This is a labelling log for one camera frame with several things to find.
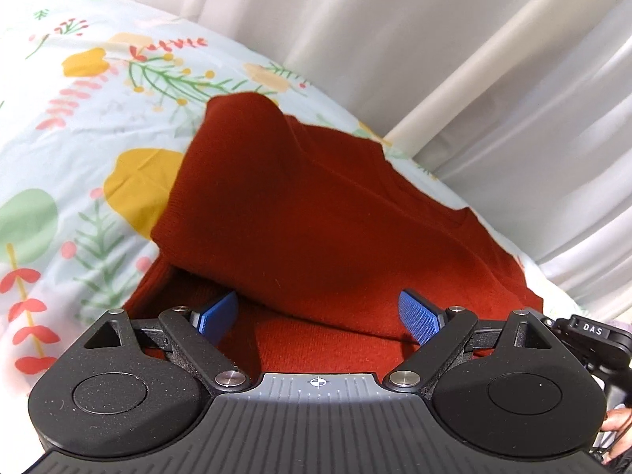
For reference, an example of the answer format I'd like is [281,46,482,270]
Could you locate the white curtain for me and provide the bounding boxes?
[0,0,632,323]

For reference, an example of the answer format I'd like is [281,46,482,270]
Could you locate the beige padded bed rail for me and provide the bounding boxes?
[382,0,632,165]

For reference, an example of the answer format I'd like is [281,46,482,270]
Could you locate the floral printed bedsheet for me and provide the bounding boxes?
[0,0,589,402]

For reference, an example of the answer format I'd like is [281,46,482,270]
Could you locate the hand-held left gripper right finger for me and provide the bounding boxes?
[386,288,550,392]

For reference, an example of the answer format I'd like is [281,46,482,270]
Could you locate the red knitted sweater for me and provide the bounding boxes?
[121,93,545,375]

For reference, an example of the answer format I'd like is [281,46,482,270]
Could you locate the person's right hand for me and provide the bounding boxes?
[602,405,632,436]

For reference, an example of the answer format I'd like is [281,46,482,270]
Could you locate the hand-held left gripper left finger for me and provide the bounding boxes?
[83,290,250,392]

